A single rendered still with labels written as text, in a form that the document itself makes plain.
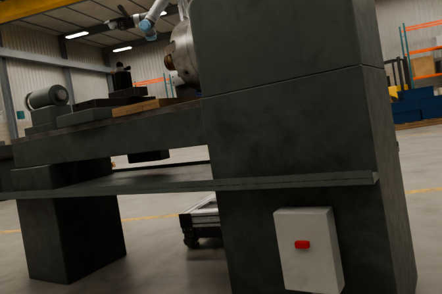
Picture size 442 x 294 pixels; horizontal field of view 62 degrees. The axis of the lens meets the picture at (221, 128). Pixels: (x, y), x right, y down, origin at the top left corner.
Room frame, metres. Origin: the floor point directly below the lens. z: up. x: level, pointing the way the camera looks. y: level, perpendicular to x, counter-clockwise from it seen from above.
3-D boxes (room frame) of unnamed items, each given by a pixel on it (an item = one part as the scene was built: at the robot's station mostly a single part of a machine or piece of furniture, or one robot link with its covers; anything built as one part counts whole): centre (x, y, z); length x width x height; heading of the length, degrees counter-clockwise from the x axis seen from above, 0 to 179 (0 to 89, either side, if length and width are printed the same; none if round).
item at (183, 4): (2.55, 0.11, 1.54); 0.15 x 0.12 x 0.55; 178
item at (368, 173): (1.83, 0.33, 0.55); 2.10 x 0.60 x 0.02; 57
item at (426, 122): (7.68, -4.14, 0.39); 1.20 x 0.80 x 0.79; 83
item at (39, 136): (1.83, 0.32, 0.77); 2.10 x 0.34 x 0.18; 57
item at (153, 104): (1.80, 0.27, 0.89); 0.36 x 0.30 x 0.04; 147
